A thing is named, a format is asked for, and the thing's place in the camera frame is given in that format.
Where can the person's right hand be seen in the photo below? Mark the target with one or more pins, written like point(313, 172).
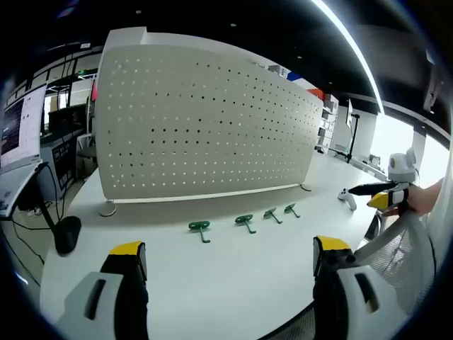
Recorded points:
point(421, 200)

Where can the black tripod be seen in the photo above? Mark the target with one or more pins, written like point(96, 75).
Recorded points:
point(355, 134)

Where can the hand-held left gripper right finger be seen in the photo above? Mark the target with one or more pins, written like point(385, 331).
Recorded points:
point(354, 301)

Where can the green hook assembly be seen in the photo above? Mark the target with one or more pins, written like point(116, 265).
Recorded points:
point(199, 224)
point(244, 219)
point(291, 208)
point(269, 212)

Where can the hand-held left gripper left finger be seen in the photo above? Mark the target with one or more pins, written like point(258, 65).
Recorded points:
point(106, 301)

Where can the white perforated mounting plate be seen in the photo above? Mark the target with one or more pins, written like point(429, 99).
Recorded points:
point(212, 124)

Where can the white game controller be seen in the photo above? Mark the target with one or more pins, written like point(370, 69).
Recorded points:
point(348, 200)

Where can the linear ceiling light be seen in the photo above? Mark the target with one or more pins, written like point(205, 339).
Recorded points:
point(350, 39)

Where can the small monitor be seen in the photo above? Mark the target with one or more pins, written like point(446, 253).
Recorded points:
point(349, 113)

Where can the white mesh office chair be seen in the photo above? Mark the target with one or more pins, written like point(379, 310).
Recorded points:
point(407, 255)

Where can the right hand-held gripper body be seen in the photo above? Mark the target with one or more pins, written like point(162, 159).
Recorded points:
point(401, 170)

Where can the grey metal storage shelf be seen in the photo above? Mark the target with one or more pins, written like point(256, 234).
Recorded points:
point(327, 117)

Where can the silver laptop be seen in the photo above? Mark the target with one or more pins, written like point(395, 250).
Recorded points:
point(21, 134)

